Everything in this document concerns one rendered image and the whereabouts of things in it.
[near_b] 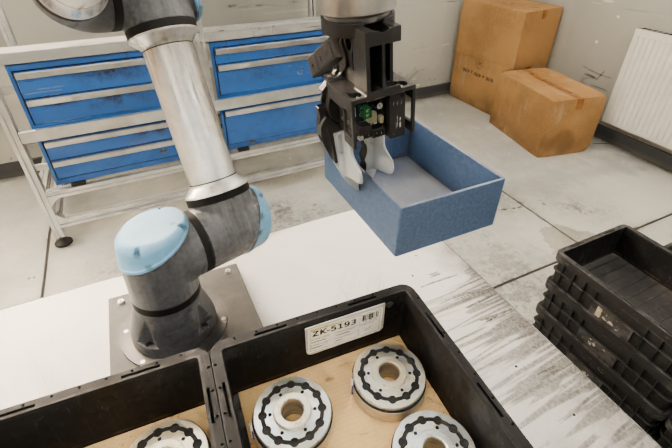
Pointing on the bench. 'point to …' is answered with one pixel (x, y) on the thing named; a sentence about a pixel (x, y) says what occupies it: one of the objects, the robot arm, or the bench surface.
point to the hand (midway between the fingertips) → (358, 176)
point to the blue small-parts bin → (422, 192)
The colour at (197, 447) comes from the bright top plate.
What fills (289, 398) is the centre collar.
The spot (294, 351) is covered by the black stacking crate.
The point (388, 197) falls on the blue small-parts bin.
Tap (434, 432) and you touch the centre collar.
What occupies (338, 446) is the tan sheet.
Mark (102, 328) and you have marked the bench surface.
